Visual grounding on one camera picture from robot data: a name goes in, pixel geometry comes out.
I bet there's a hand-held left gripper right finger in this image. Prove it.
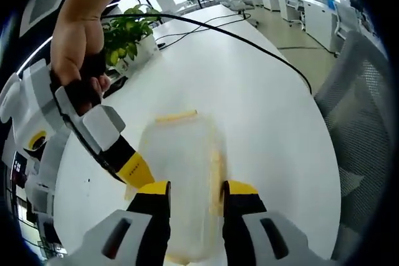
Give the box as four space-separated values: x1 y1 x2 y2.
223 180 331 266

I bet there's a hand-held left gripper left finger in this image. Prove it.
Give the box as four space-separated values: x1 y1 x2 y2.
55 180 172 266

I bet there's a clear container with plastic buckle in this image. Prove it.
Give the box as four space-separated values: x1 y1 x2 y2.
124 109 233 263

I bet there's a person's right hand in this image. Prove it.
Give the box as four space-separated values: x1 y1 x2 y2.
51 16 112 95

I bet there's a potted green plant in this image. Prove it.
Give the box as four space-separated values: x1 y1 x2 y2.
101 4 163 78

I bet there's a ceiling air vent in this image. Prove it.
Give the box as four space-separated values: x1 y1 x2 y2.
19 0 76 39

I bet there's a grey mesh office chair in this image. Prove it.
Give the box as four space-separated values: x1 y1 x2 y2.
313 31 395 262

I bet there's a white low cabinet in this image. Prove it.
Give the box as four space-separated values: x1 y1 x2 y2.
304 0 341 55

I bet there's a black cable with plug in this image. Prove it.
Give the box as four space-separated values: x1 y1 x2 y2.
155 12 252 49

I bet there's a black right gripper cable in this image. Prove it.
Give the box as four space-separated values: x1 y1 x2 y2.
101 12 313 95

